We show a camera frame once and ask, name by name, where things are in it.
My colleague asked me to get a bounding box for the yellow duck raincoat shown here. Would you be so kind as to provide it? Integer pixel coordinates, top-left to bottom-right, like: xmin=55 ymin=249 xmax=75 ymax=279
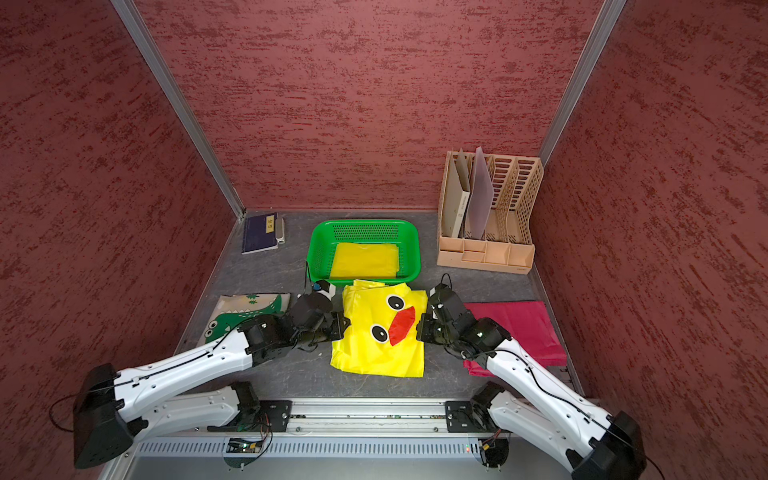
xmin=331 ymin=280 xmax=427 ymax=378

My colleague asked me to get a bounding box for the plain yellow raincoat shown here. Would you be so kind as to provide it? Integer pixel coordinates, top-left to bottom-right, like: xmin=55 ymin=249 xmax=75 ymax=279
xmin=329 ymin=243 xmax=400 ymax=280

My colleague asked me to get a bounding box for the green dinosaur raincoat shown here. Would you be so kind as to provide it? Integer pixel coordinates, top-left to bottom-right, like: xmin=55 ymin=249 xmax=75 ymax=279
xmin=197 ymin=293 xmax=291 ymax=346

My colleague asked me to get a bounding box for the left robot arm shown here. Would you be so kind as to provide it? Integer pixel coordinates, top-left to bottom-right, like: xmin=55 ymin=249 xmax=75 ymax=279
xmin=73 ymin=291 xmax=350 ymax=469

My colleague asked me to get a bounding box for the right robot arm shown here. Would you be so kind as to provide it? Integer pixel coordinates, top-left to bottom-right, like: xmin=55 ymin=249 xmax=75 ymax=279
xmin=417 ymin=283 xmax=649 ymax=479

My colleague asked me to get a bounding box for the pink folded raincoat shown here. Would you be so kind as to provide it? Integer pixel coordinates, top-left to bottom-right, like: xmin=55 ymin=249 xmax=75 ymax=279
xmin=465 ymin=301 xmax=567 ymax=367

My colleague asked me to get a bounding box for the green plastic basket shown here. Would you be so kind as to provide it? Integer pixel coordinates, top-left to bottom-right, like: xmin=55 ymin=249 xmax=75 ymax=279
xmin=307 ymin=219 xmax=421 ymax=285

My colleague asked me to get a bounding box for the beige file organizer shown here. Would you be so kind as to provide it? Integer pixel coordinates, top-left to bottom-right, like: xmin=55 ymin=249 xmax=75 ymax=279
xmin=437 ymin=151 xmax=544 ymax=275

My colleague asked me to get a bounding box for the dark blue book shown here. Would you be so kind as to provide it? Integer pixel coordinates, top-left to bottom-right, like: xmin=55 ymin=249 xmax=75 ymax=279
xmin=241 ymin=213 xmax=285 ymax=254

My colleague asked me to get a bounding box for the grey purple folder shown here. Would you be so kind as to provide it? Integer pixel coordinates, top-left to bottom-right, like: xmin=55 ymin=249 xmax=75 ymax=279
xmin=465 ymin=147 xmax=493 ymax=239

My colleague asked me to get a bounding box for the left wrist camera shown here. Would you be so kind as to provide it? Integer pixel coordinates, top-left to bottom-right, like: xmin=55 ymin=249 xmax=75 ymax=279
xmin=312 ymin=280 xmax=336 ymax=298

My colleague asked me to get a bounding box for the aluminium front rail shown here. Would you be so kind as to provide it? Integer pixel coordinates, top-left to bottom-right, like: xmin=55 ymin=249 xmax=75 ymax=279
xmin=125 ymin=395 xmax=613 ymax=436

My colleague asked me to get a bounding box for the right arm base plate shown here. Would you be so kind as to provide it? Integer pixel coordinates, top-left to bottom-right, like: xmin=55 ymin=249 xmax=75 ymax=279
xmin=444 ymin=400 xmax=517 ymax=435

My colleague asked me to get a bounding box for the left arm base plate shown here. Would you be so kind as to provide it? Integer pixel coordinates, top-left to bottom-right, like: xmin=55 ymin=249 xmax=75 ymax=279
xmin=207 ymin=400 xmax=293 ymax=433

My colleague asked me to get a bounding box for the left corner aluminium post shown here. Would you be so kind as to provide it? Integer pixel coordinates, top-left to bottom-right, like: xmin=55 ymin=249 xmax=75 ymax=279
xmin=111 ymin=0 xmax=247 ymax=222

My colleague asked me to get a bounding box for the corner aluminium post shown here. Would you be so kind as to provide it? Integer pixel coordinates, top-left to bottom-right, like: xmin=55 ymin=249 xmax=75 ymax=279
xmin=539 ymin=0 xmax=627 ymax=166
xmin=111 ymin=0 xmax=247 ymax=222

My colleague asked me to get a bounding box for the right corner aluminium post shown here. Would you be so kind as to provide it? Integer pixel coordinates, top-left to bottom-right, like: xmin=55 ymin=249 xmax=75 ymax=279
xmin=539 ymin=0 xmax=627 ymax=166

